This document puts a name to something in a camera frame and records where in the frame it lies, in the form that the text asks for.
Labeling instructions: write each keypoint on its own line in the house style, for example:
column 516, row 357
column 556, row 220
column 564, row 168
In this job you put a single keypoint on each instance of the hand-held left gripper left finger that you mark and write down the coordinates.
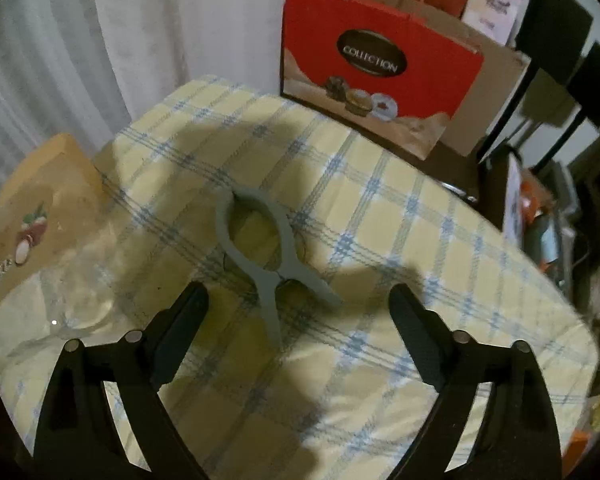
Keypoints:
column 182, row 330

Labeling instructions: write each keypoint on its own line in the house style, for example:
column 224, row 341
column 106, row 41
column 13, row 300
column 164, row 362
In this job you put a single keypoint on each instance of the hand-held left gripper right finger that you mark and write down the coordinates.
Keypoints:
column 412, row 335

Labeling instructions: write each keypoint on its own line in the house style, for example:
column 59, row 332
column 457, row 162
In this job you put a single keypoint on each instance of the grey large clip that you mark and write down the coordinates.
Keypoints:
column 270, row 285

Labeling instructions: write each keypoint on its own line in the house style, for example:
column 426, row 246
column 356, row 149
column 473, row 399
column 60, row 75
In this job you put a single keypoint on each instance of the clear plastic bag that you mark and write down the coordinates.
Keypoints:
column 80, row 300

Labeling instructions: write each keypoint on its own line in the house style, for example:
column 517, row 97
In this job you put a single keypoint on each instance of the gold foil packet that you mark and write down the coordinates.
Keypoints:
column 55, row 185

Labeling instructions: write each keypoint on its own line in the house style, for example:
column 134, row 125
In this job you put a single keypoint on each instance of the yellow plaid cloth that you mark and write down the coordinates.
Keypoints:
column 380, row 210

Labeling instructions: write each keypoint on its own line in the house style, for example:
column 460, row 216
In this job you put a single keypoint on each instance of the cardboard box with clutter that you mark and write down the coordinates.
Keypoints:
column 550, row 240

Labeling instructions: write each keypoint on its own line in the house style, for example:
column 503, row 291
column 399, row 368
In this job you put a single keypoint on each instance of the white printed leaflet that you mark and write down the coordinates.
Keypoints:
column 512, row 200

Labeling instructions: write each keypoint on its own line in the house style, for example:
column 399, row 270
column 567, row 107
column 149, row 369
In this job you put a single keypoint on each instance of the brown cardboard box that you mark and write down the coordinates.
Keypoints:
column 495, row 95

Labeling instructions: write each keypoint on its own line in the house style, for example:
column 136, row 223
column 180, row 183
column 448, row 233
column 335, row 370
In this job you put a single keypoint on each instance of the white curtain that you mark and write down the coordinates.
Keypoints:
column 130, row 35

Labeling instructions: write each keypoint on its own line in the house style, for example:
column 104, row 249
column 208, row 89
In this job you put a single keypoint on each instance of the red box with oval label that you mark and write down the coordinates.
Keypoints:
column 320, row 35

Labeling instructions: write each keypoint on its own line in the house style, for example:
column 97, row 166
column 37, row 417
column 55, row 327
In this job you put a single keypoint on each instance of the white pink small box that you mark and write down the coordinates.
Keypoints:
column 495, row 5

